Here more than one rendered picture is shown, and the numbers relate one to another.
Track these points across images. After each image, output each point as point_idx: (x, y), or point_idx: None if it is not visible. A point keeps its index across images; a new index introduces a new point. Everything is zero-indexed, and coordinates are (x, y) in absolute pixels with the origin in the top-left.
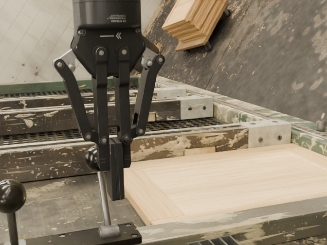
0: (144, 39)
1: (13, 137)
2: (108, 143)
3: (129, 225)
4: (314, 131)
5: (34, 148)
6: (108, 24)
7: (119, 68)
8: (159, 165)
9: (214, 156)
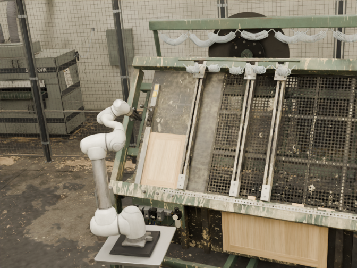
0: (129, 117)
1: (240, 117)
2: (136, 116)
3: (149, 125)
4: (171, 192)
5: (189, 116)
6: None
7: None
8: (181, 146)
9: (180, 162)
